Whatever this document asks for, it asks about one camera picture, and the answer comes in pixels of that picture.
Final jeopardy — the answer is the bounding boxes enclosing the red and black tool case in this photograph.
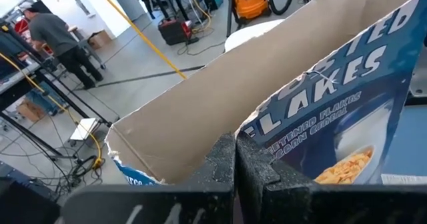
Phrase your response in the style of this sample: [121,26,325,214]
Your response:
[157,17,193,46]

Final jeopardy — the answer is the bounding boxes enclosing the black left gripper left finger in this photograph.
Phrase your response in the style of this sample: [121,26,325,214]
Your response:
[59,133,236,224]

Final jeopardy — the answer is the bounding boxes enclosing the black workbench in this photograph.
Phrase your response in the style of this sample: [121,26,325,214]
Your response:
[0,62,113,161]

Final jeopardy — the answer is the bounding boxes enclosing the yellow power cable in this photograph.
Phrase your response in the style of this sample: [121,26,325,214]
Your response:
[0,52,104,171]
[90,0,188,81]

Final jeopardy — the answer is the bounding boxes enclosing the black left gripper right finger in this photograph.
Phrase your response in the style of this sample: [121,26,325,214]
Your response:
[235,132,427,224]

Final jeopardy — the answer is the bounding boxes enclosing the person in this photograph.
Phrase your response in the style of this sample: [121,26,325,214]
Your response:
[19,5,104,91]

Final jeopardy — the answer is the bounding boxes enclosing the white lined trash bin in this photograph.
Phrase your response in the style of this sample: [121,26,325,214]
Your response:
[224,19,285,53]

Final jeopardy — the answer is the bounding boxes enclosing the cardboard box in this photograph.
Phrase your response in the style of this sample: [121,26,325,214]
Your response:
[87,29,113,50]
[15,99,47,123]

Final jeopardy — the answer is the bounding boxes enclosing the white board on small cart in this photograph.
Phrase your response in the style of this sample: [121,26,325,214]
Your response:
[69,117,101,148]

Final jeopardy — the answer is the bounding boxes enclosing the black equipment case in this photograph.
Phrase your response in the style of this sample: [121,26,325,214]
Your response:
[0,160,61,224]

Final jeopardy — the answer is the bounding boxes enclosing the orange shop vacuum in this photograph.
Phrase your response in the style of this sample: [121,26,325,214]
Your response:
[232,0,294,22]

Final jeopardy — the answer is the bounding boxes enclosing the blue frosted flakes cereal box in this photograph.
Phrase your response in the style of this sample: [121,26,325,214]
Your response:
[105,0,427,187]

